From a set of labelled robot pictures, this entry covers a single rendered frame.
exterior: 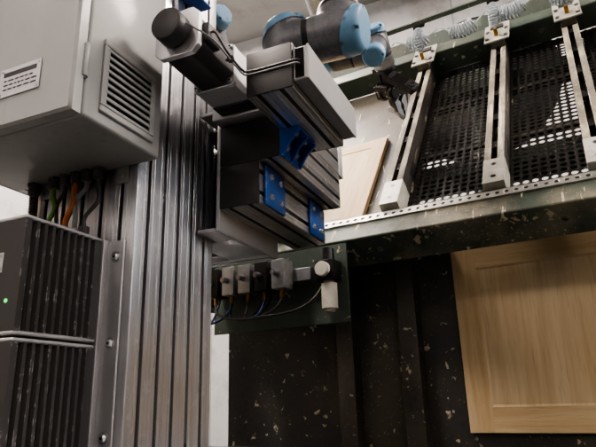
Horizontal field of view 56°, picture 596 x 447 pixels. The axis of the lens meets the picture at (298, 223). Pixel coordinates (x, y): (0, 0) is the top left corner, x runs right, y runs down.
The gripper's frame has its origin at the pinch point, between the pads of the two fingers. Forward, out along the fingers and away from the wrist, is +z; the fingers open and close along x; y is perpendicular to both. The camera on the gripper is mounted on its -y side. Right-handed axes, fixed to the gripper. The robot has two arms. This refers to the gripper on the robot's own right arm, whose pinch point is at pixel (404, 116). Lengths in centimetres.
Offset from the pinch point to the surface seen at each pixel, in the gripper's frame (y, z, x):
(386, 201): -23.5, 4.1, 42.9
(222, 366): 247, 233, 45
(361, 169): 8.3, 10.7, 21.3
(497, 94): -24.7, 2.6, -21.9
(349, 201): -1.6, 10.8, 39.4
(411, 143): -9.9, 4.1, 10.7
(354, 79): 59, 3, -36
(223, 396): 235, 248, 61
